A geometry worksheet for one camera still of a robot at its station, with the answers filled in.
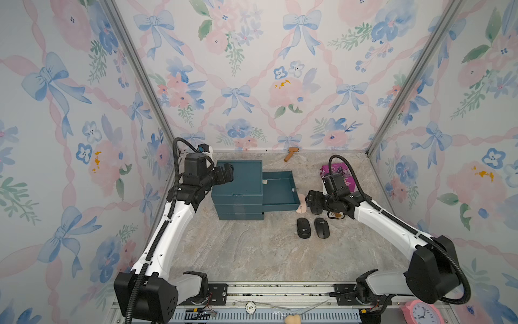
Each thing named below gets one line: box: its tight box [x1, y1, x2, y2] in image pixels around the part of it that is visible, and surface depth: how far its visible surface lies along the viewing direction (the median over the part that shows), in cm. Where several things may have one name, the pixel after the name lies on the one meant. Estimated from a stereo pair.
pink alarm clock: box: [400, 299, 445, 324], surface depth 70 cm
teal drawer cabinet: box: [211, 159, 265, 221], surface depth 80 cm
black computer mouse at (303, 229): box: [296, 217, 311, 239], surface depth 90 cm
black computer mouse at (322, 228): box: [314, 217, 330, 239], surface depth 91 cm
